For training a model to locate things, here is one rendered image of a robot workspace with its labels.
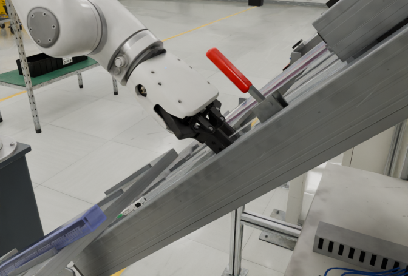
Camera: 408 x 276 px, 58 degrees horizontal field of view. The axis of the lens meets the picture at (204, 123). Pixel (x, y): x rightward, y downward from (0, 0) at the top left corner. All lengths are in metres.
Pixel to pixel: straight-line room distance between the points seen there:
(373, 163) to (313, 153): 1.65
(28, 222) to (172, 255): 0.69
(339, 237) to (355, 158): 1.20
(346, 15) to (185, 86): 0.23
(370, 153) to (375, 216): 1.01
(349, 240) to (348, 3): 0.57
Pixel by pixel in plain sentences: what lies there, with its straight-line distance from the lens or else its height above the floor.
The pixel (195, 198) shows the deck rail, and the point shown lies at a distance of 0.45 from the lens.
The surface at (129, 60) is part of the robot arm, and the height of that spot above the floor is 1.06.
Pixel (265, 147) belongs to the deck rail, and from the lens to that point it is 0.37.
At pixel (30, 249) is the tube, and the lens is 0.29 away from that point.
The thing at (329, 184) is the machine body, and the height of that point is 0.62.
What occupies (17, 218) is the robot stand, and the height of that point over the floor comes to 0.51.
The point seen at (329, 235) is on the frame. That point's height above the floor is 0.66.
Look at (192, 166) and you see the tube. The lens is 0.55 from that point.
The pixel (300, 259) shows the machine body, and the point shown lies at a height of 0.62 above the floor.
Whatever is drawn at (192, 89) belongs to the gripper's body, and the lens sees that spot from 0.50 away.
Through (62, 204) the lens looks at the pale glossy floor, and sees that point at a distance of 2.09.
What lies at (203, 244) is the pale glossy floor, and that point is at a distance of 1.73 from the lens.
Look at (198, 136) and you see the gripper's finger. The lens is 0.49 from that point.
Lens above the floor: 1.19
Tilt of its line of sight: 25 degrees down
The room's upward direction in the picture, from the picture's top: straight up
